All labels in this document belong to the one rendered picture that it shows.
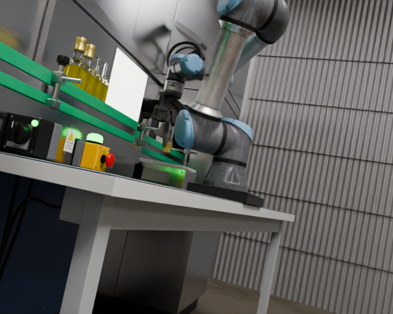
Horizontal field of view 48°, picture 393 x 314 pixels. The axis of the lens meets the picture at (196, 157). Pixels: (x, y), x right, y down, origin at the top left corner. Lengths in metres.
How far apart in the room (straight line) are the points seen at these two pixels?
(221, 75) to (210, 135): 0.19
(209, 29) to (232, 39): 1.28
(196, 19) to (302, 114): 1.94
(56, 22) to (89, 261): 1.00
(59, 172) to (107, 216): 0.11
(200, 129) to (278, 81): 3.13
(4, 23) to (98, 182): 0.82
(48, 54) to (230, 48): 0.60
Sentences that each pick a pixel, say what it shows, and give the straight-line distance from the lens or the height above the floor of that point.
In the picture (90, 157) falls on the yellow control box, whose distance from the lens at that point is 1.20.
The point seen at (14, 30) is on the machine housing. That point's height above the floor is 1.12.
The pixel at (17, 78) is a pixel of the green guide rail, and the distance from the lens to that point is 1.04.
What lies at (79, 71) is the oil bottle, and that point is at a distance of 1.45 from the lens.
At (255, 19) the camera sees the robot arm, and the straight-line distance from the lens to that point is 1.38.
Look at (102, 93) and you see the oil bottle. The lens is 1.60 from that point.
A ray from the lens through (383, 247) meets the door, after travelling 4.12.
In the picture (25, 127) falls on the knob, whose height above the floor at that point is 0.81.
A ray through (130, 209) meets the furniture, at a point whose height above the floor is 0.69.
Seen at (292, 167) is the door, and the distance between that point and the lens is 4.23.
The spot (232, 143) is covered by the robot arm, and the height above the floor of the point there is 0.93.
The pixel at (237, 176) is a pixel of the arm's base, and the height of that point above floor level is 0.83.
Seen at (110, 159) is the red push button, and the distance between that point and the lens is 1.20.
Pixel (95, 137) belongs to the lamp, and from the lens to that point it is 1.22.
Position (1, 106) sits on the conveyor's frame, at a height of 0.84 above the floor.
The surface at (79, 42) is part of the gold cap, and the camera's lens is 1.49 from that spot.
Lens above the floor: 0.74
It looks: 5 degrees up
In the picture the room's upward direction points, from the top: 12 degrees clockwise
